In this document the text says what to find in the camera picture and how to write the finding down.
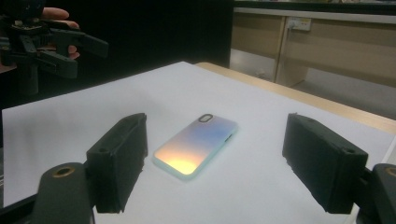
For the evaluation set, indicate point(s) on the black curtain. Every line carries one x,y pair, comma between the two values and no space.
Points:
155,31

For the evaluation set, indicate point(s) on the iridescent phone case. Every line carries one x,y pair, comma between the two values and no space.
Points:
193,146

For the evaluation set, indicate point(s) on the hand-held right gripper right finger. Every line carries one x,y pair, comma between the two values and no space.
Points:
323,161

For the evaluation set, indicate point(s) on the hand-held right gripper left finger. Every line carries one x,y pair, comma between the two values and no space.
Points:
115,165

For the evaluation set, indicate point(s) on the light wooden desk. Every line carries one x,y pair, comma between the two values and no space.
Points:
342,56

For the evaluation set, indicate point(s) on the white table sheet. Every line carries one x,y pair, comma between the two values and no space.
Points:
249,186

